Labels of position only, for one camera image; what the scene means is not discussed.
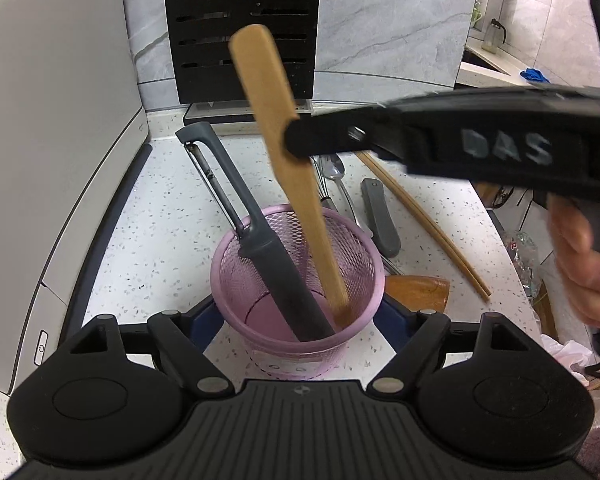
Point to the person's right hand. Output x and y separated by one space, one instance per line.
590 285

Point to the wooden chopstick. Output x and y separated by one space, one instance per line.
426 232
432 227

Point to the pink cloth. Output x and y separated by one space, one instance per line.
565 355

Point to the light wooden spatula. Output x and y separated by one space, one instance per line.
265 75

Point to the black slotted knife block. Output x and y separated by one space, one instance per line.
290 10

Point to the clear plastic bag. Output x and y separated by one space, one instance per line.
522 255

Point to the green cup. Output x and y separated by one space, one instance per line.
475 15

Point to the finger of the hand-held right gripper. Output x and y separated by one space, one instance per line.
330 135

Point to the metal spoon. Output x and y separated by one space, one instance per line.
336 167

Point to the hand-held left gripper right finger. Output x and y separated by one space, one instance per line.
391 317

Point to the glass kettle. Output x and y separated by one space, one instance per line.
492 37

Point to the blue cloth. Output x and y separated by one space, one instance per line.
534 75

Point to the thin metal utensil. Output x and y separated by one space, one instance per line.
324 190

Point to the pink mesh utensil holder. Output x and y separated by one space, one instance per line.
270 356

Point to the white knife sterilizer appliance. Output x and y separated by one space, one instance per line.
55 135

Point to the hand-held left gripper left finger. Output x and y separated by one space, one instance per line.
209 320

